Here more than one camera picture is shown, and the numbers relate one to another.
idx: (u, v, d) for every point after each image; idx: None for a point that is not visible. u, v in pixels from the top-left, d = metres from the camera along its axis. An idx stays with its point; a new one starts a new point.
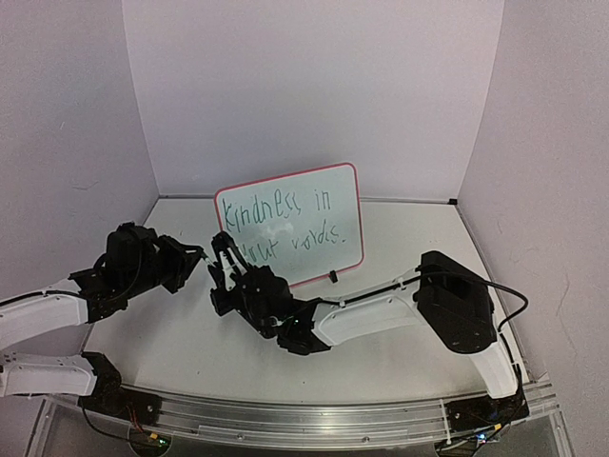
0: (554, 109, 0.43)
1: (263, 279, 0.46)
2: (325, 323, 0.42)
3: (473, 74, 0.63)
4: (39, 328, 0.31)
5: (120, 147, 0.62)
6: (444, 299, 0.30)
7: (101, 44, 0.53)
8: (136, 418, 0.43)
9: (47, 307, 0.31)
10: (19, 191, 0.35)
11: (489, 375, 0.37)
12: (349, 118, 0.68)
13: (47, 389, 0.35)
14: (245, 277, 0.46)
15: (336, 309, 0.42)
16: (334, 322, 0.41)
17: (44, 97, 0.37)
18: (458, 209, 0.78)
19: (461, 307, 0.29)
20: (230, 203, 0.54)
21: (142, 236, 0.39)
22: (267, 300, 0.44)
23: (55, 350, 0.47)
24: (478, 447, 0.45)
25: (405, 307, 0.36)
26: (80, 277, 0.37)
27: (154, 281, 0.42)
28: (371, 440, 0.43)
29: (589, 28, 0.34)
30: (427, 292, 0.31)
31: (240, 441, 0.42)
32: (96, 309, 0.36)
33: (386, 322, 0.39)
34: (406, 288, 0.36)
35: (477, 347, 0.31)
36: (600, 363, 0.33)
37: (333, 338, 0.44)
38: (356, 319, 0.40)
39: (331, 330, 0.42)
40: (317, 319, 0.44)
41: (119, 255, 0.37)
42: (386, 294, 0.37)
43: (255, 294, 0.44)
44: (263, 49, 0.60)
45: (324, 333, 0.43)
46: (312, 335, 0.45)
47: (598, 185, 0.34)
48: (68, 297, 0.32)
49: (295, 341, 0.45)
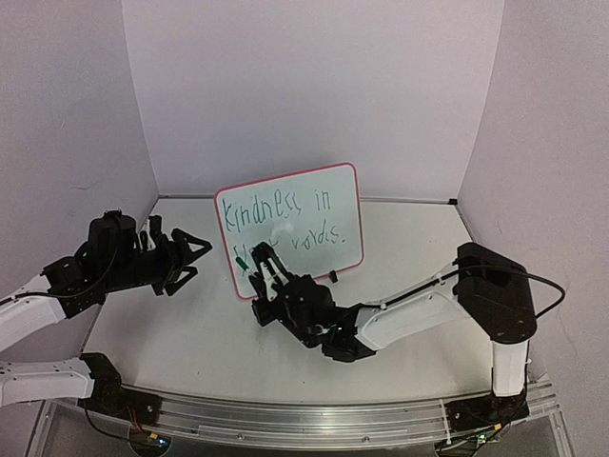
0: (554, 109, 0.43)
1: (304, 288, 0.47)
2: (368, 327, 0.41)
3: (474, 73, 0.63)
4: (16, 335, 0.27)
5: (120, 147, 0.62)
6: (486, 286, 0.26)
7: (101, 44, 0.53)
8: (136, 419, 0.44)
9: (14, 314, 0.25)
10: (19, 193, 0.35)
11: (506, 371, 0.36)
12: (349, 118, 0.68)
13: (46, 394, 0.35)
14: (287, 288, 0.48)
15: (376, 313, 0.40)
16: (379, 326, 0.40)
17: (42, 97, 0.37)
18: (458, 208, 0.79)
19: (502, 291, 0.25)
20: (230, 203, 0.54)
21: (127, 225, 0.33)
22: (310, 308, 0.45)
23: (54, 352, 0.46)
24: (478, 447, 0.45)
25: (442, 302, 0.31)
26: (51, 269, 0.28)
27: (136, 279, 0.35)
28: (371, 439, 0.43)
29: (589, 28, 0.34)
30: (466, 279, 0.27)
31: (240, 441, 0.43)
32: (72, 305, 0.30)
33: (426, 322, 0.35)
34: (445, 279, 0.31)
35: (522, 336, 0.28)
36: (601, 363, 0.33)
37: (377, 341, 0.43)
38: (394, 323, 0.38)
39: (375, 335, 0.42)
40: (359, 325, 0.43)
41: (100, 246, 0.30)
42: (423, 292, 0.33)
43: (299, 305, 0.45)
44: (263, 49, 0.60)
45: (368, 339, 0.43)
46: (356, 342, 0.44)
47: (597, 185, 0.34)
48: (39, 297, 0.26)
49: (340, 347, 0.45)
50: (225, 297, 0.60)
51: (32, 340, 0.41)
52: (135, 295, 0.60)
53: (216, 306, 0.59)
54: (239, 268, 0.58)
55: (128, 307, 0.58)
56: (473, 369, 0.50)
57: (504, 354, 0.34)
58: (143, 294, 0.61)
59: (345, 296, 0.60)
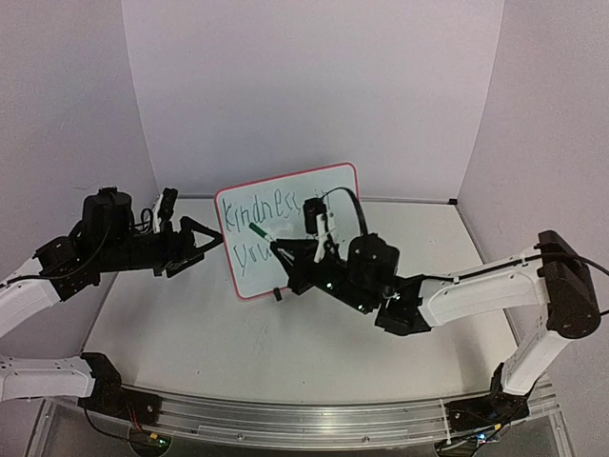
0: (554, 109, 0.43)
1: (375, 244, 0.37)
2: (435, 300, 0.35)
3: (474, 73, 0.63)
4: (14, 320, 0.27)
5: (120, 146, 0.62)
6: (574, 278, 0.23)
7: (101, 43, 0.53)
8: (136, 418, 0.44)
9: (9, 299, 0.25)
10: (19, 192, 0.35)
11: (522, 371, 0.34)
12: (349, 117, 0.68)
13: (47, 391, 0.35)
14: (355, 241, 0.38)
15: (446, 284, 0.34)
16: (450, 298, 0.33)
17: (42, 96, 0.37)
18: (458, 208, 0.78)
19: (585, 288, 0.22)
20: (230, 203, 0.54)
21: (123, 200, 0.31)
22: (378, 268, 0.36)
23: (54, 350, 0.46)
24: (478, 447, 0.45)
25: (525, 287, 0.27)
26: (43, 251, 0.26)
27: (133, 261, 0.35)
28: (371, 439, 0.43)
29: (589, 27, 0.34)
30: (554, 265, 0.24)
31: (240, 441, 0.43)
32: (66, 285, 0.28)
33: (506, 302, 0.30)
34: (531, 262, 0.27)
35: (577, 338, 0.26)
36: (602, 363, 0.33)
37: (437, 315, 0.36)
38: (464, 296, 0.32)
39: (442, 307, 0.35)
40: (425, 294, 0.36)
41: (95, 223, 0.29)
42: (502, 271, 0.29)
43: (368, 263, 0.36)
44: (263, 48, 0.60)
45: (430, 311, 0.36)
46: (416, 313, 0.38)
47: (598, 184, 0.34)
48: (29, 282, 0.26)
49: (398, 317, 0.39)
50: (225, 297, 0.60)
51: (32, 337, 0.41)
52: (135, 295, 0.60)
53: (216, 306, 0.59)
54: (239, 268, 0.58)
55: (128, 307, 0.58)
56: (473, 369, 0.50)
57: (533, 353, 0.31)
58: (143, 294, 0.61)
59: None
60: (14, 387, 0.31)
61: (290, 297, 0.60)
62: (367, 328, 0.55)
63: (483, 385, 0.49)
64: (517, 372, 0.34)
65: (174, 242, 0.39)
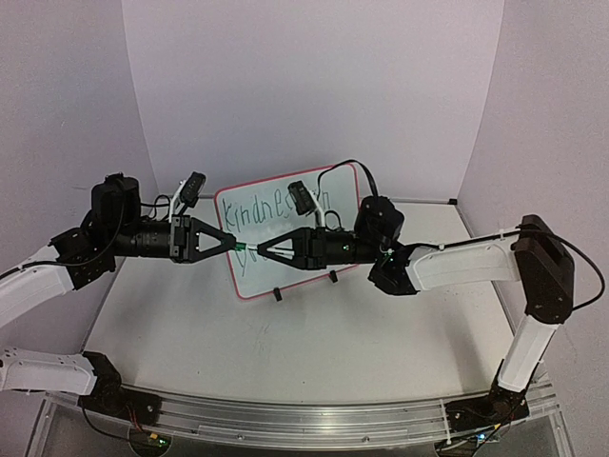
0: (554, 109, 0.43)
1: (384, 205, 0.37)
2: (421, 265, 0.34)
3: (474, 74, 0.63)
4: (26, 305, 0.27)
5: (119, 145, 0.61)
6: (543, 253, 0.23)
7: (101, 44, 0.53)
8: (136, 419, 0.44)
9: (25, 282, 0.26)
10: (17, 192, 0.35)
11: (516, 366, 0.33)
12: (350, 117, 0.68)
13: (48, 387, 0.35)
14: (366, 198, 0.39)
15: (432, 250, 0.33)
16: (432, 264, 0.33)
17: (42, 98, 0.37)
18: (457, 209, 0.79)
19: (556, 267, 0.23)
20: (230, 203, 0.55)
21: (129, 187, 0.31)
22: (382, 227, 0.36)
23: (56, 349, 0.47)
24: (478, 447, 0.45)
25: (498, 259, 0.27)
26: (59, 240, 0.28)
27: (143, 249, 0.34)
28: (371, 440, 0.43)
29: (589, 29, 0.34)
30: (526, 241, 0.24)
31: (240, 441, 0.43)
32: (81, 274, 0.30)
33: (484, 273, 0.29)
34: (509, 237, 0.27)
35: (555, 317, 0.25)
36: (600, 363, 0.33)
37: (422, 285, 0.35)
38: (449, 262, 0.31)
39: (427, 274, 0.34)
40: (414, 257, 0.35)
41: (105, 211, 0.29)
42: (481, 244, 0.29)
43: (375, 218, 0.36)
44: (264, 48, 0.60)
45: (416, 275, 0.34)
46: (403, 273, 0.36)
47: (596, 184, 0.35)
48: (46, 268, 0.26)
49: (388, 274, 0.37)
50: (225, 296, 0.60)
51: (36, 333, 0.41)
52: (135, 294, 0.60)
53: (217, 305, 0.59)
54: (239, 268, 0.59)
55: (128, 307, 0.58)
56: (473, 370, 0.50)
57: (522, 344, 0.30)
58: (143, 293, 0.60)
59: (345, 296, 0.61)
60: (14, 384, 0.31)
61: (290, 297, 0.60)
62: (367, 329, 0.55)
63: (483, 385, 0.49)
64: (511, 367, 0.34)
65: (179, 239, 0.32)
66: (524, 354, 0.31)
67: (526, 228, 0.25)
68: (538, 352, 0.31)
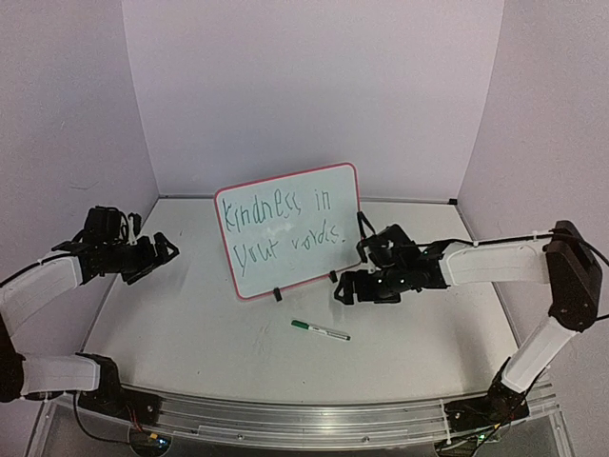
0: (553, 109, 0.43)
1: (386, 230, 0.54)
2: (452, 261, 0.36)
3: (474, 73, 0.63)
4: (44, 298, 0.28)
5: (119, 144, 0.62)
6: (576, 259, 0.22)
7: (100, 43, 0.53)
8: (136, 419, 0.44)
9: (47, 272, 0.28)
10: (17, 192, 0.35)
11: (522, 367, 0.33)
12: (350, 116, 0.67)
13: (63, 386, 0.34)
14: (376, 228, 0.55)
15: (468, 247, 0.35)
16: (463, 259, 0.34)
17: (42, 98, 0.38)
18: (458, 208, 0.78)
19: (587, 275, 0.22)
20: (230, 203, 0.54)
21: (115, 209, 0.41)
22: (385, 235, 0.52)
23: (57, 348, 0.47)
24: (479, 447, 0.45)
25: (530, 261, 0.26)
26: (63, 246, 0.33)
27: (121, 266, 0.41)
28: (371, 440, 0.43)
29: (588, 29, 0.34)
30: (558, 245, 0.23)
31: (240, 441, 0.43)
32: (88, 267, 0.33)
33: (512, 273, 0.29)
34: (542, 240, 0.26)
35: (579, 324, 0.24)
36: (600, 363, 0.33)
37: (453, 279, 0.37)
38: (481, 258, 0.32)
39: (459, 271, 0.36)
40: (447, 251, 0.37)
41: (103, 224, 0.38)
42: (514, 244, 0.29)
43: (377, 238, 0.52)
44: (263, 47, 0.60)
45: (448, 269, 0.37)
46: (437, 267, 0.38)
47: (596, 183, 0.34)
48: (61, 258, 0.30)
49: (420, 268, 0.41)
50: (225, 296, 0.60)
51: (36, 331, 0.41)
52: (135, 294, 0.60)
53: (217, 305, 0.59)
54: (239, 268, 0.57)
55: (128, 306, 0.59)
56: (473, 370, 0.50)
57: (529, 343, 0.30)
58: (144, 294, 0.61)
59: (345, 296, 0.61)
60: (40, 384, 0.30)
61: (290, 298, 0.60)
62: (368, 329, 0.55)
63: (483, 384, 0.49)
64: (519, 366, 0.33)
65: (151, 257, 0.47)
66: (532, 358, 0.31)
67: (559, 233, 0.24)
68: (552, 355, 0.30)
